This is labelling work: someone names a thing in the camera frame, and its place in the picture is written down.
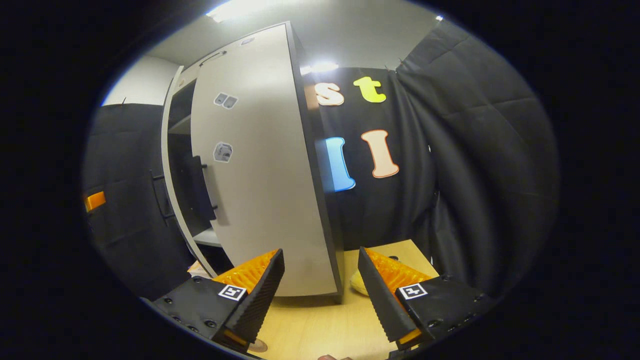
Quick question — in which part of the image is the yellow object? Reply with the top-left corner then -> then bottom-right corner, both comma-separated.
349,269 -> 372,297

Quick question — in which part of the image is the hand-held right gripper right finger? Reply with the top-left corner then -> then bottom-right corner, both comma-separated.
357,246 -> 496,351

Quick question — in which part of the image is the white cabinet door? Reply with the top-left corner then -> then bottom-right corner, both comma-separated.
160,65 -> 219,279
190,24 -> 338,297

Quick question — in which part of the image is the black door handle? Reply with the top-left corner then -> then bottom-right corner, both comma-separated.
150,170 -> 176,221

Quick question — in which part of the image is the black cabinet drawer handle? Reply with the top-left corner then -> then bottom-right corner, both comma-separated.
199,50 -> 228,67

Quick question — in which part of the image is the black backdrop cloth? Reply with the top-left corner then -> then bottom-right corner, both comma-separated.
82,20 -> 558,301

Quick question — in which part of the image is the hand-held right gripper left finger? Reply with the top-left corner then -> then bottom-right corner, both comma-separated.
142,248 -> 286,353

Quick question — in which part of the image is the white and grey cabinet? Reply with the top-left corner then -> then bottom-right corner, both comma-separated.
161,21 -> 346,303

